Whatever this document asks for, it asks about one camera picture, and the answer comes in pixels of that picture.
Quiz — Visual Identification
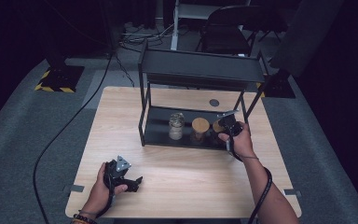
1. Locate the glass jar with dark contents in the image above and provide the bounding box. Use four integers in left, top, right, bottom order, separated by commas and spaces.
212, 120, 227, 134

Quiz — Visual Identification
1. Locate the white metal frame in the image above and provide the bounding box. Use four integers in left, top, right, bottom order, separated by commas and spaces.
170, 0, 253, 51

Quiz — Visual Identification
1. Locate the person's right hand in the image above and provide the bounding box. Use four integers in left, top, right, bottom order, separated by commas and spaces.
217, 121, 257, 160

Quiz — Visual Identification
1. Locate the glass jar with red contents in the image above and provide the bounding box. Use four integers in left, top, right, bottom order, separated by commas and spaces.
191, 117, 211, 145

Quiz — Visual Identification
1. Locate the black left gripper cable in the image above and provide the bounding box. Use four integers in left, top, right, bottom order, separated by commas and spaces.
96, 174, 117, 218

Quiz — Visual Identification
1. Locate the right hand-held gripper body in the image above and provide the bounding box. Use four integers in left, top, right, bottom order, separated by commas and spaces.
216, 108, 243, 138

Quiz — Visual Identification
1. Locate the glass jar with pale contents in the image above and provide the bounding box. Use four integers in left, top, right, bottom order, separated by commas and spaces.
168, 112, 186, 141

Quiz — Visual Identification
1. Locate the dark beaded bracelet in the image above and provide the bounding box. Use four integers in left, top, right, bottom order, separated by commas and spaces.
73, 213, 98, 224

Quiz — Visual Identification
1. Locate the tangle of floor cables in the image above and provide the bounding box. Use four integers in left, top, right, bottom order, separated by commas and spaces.
117, 21, 175, 49

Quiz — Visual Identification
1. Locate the black folding chair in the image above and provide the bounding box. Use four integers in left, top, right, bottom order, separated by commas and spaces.
195, 4, 264, 58

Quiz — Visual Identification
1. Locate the grey leaning panel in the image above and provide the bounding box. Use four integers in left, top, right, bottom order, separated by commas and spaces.
269, 0, 345, 78

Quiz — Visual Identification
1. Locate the black stand base striped tape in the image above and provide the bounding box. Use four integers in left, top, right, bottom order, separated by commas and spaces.
34, 64, 85, 93

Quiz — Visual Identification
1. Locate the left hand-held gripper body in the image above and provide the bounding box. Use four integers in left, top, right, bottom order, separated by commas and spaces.
104, 154, 131, 188

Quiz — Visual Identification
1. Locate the person's left hand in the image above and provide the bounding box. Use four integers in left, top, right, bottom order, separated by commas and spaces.
82, 161, 129, 216

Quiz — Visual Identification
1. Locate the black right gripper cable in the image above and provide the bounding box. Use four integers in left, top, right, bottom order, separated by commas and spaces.
227, 139, 273, 224

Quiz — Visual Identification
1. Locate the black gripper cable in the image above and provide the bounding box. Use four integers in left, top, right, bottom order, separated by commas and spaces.
96, 174, 117, 218
227, 139, 273, 224

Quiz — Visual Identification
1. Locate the long black floor cable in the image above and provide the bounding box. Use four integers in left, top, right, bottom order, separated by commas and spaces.
32, 50, 115, 224

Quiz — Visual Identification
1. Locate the black metal shelf rack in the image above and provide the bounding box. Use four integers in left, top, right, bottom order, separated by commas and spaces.
137, 40, 267, 151

